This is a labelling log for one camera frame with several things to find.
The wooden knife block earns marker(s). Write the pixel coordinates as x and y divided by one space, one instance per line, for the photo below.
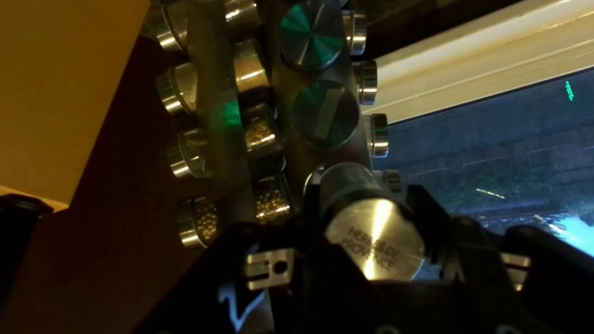
62 81

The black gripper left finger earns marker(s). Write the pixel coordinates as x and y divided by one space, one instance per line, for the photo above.
271 244

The steel capped spice bottle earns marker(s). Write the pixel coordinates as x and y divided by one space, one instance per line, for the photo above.
366 81
325 115
177 87
355 31
379 135
169 29
182 155
201 224
309 35

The steel revolving spice rack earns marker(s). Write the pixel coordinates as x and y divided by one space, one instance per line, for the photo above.
214 124

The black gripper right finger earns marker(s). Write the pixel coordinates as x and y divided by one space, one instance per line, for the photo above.
455 243

